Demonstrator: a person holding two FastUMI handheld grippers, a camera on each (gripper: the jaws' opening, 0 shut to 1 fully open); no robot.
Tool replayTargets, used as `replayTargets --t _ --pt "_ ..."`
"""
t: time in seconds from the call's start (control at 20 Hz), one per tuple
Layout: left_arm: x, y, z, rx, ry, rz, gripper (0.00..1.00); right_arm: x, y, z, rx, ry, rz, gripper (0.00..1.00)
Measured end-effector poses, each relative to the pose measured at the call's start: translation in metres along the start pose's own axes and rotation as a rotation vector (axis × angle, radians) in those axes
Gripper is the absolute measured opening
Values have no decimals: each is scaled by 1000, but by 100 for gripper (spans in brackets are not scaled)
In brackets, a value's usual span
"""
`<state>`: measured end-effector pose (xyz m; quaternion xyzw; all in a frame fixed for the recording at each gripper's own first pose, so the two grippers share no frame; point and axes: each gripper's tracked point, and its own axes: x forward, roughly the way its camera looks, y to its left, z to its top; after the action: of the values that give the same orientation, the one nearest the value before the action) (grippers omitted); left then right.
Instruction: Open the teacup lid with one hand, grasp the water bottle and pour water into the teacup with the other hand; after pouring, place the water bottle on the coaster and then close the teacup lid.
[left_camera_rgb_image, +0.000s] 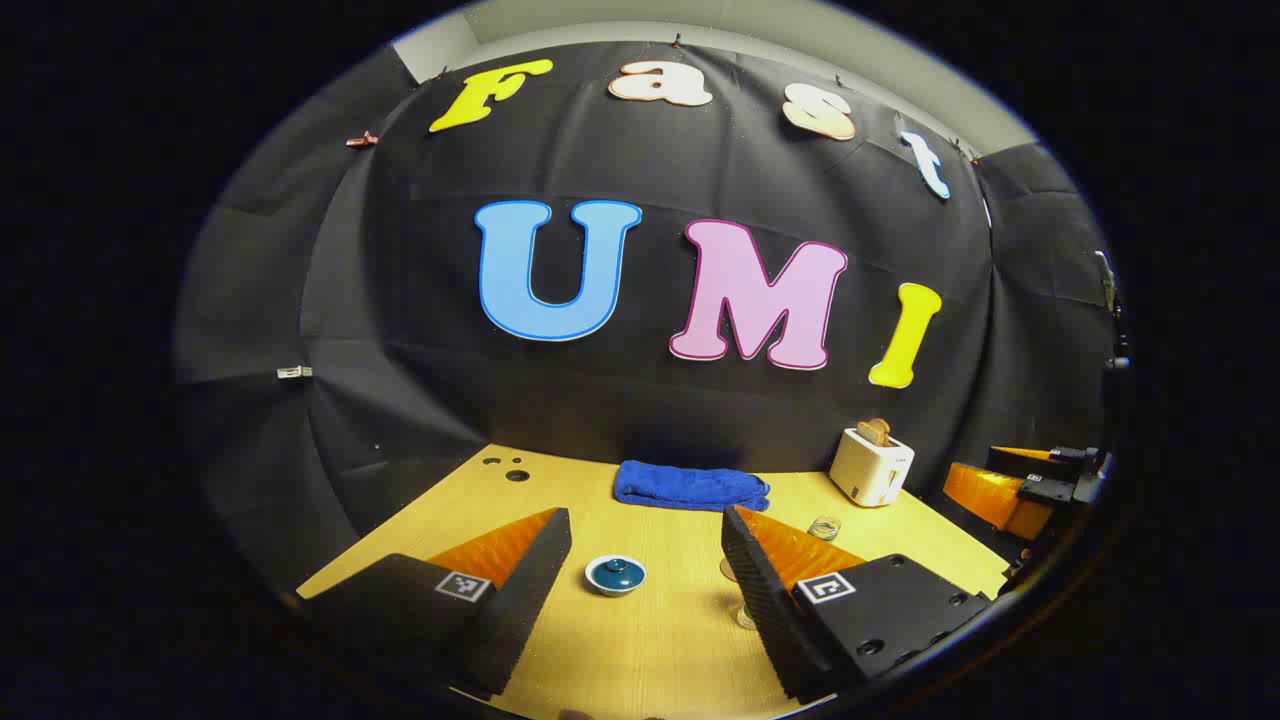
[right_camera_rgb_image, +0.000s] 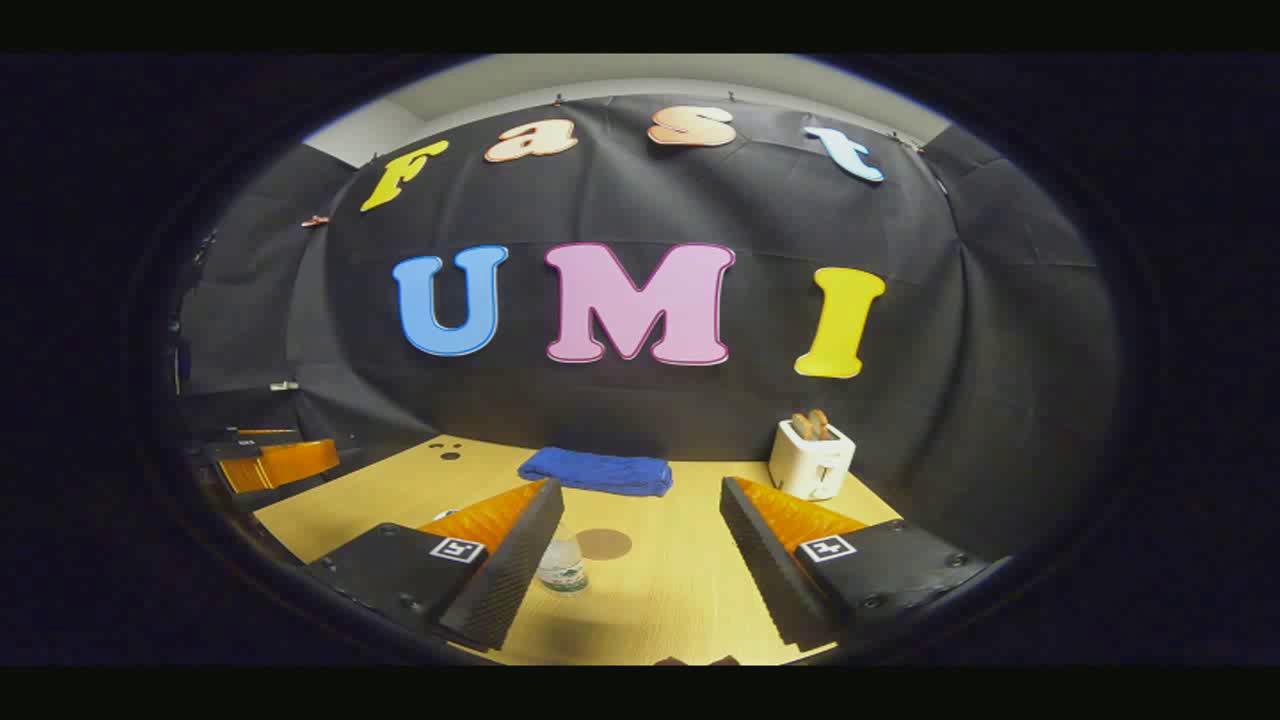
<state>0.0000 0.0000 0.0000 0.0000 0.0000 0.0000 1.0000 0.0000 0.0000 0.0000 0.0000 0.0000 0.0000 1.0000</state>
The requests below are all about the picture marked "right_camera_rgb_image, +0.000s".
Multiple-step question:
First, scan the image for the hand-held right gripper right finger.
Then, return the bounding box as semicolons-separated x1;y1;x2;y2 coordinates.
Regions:
719;476;993;651

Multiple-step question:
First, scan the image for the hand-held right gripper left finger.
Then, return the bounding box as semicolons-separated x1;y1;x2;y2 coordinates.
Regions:
305;477;565;653

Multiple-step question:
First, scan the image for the clear water bottle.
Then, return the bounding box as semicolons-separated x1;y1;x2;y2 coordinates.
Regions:
537;520;589;593

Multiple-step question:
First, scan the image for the brown round coaster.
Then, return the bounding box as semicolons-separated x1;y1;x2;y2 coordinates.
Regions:
575;528;633;561

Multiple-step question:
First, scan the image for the white toaster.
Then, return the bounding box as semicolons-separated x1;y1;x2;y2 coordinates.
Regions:
768;418;857;501

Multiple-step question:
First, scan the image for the blue towel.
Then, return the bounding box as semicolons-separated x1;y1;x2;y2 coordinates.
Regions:
517;446;674;498

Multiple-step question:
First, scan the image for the black backdrop cloth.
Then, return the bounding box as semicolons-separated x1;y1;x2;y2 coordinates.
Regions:
175;93;1121;561

